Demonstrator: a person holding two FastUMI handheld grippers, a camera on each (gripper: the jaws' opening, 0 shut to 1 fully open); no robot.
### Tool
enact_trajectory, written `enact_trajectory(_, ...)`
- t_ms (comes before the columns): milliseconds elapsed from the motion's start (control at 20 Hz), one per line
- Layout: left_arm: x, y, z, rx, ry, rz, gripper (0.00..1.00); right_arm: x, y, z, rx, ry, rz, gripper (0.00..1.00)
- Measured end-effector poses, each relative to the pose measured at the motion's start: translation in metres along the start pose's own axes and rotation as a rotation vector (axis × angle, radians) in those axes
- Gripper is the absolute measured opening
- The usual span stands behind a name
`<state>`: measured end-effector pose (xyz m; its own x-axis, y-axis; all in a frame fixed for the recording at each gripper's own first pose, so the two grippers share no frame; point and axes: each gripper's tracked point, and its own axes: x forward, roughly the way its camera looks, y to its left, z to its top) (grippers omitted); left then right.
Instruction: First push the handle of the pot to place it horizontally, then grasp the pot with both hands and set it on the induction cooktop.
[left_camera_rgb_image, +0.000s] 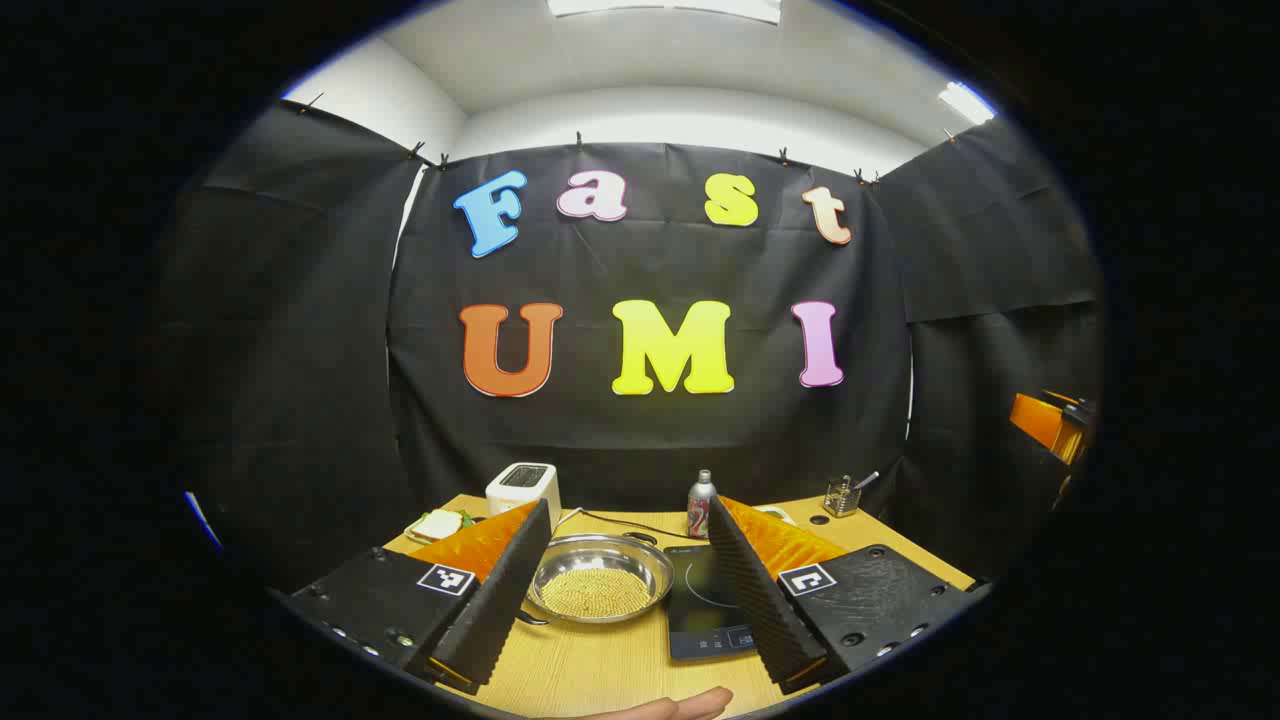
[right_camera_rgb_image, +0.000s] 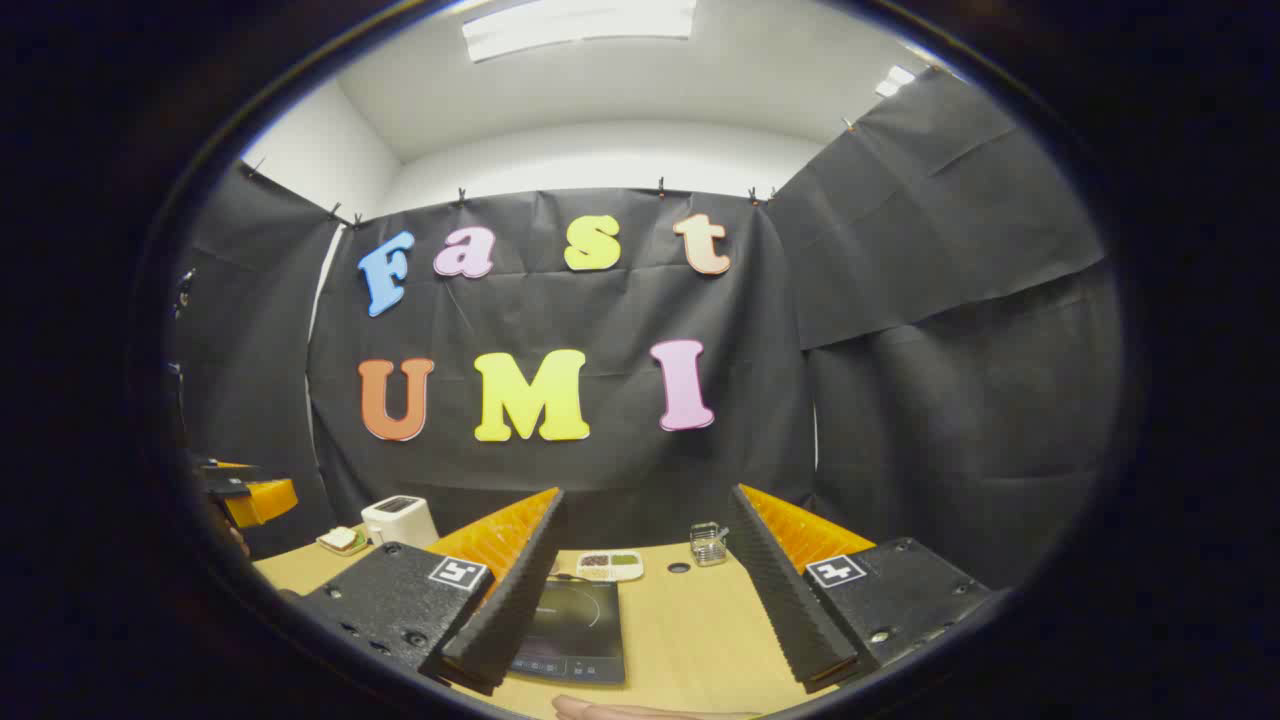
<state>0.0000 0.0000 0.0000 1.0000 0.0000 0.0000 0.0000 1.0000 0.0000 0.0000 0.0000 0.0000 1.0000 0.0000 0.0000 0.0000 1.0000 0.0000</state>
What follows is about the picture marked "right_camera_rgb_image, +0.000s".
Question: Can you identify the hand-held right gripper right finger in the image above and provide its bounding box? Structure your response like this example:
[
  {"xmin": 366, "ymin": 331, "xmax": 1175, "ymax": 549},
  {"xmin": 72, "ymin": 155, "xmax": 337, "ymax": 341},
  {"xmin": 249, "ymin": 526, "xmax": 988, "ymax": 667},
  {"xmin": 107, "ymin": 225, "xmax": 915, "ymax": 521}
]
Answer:
[{"xmin": 728, "ymin": 484, "xmax": 991, "ymax": 694}]

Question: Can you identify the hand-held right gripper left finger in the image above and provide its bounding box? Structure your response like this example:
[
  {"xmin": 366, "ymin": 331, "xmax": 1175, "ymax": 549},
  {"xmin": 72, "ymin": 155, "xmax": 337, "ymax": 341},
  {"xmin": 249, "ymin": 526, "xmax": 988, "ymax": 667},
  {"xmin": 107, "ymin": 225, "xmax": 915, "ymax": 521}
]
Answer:
[{"xmin": 300, "ymin": 487, "xmax": 566, "ymax": 698}]

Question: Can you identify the black induction cooktop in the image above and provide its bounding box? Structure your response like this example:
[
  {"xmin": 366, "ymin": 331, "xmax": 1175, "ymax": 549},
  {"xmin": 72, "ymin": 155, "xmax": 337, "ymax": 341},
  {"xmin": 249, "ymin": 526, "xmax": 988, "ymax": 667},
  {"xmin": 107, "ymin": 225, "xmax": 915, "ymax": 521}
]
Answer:
[{"xmin": 510, "ymin": 578, "xmax": 627, "ymax": 686}]

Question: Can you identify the white divided dish with beans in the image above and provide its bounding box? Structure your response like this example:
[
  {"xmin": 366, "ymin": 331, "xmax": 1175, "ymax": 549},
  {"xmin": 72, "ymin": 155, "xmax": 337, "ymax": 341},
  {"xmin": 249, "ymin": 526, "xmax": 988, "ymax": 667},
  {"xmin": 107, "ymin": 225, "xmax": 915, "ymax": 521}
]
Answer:
[{"xmin": 577, "ymin": 550, "xmax": 645, "ymax": 582}]

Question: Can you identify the white toaster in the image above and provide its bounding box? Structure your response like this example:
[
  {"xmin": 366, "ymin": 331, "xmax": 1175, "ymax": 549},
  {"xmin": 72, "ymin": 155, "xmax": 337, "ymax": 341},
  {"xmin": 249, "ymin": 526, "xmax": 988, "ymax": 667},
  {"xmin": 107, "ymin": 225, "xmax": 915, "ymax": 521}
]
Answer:
[{"xmin": 361, "ymin": 495, "xmax": 440, "ymax": 549}]

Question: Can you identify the black backdrop cloth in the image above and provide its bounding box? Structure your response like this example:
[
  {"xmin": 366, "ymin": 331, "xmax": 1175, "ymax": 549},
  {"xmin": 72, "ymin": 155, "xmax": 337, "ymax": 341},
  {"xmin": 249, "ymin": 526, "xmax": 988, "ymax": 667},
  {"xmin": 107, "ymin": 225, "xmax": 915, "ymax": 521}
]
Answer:
[{"xmin": 170, "ymin": 65, "xmax": 1126, "ymax": 591}]

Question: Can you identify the large ceiling light panel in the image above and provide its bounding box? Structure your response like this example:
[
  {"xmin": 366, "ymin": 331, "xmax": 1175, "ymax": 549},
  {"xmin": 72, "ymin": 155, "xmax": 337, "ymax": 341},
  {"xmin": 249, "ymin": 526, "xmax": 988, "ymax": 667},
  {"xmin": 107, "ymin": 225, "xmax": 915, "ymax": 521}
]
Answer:
[{"xmin": 462, "ymin": 0, "xmax": 698, "ymax": 63}]

